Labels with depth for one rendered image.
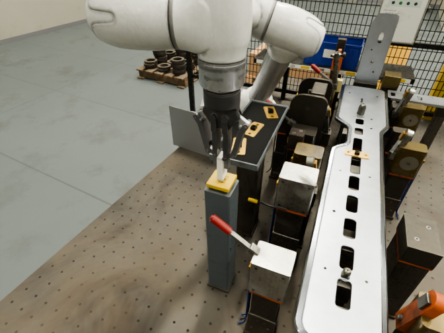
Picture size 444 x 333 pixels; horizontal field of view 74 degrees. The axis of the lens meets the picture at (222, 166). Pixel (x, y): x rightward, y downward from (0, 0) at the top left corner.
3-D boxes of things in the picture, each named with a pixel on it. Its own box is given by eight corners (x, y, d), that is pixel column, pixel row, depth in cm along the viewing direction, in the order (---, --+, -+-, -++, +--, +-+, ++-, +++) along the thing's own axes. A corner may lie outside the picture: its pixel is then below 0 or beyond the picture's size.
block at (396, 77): (378, 137, 173) (402, 77, 150) (364, 134, 175) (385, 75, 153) (378, 131, 178) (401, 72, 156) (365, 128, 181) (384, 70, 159)
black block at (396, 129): (393, 189, 138) (419, 136, 120) (370, 184, 141) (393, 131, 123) (393, 182, 142) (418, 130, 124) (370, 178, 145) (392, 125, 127)
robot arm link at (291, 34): (238, 96, 169) (275, 109, 170) (230, 121, 165) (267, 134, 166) (277, -15, 95) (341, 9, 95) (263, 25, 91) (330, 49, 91)
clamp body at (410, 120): (402, 175, 146) (433, 111, 125) (376, 169, 150) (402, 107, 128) (402, 167, 151) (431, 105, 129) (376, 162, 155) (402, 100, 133)
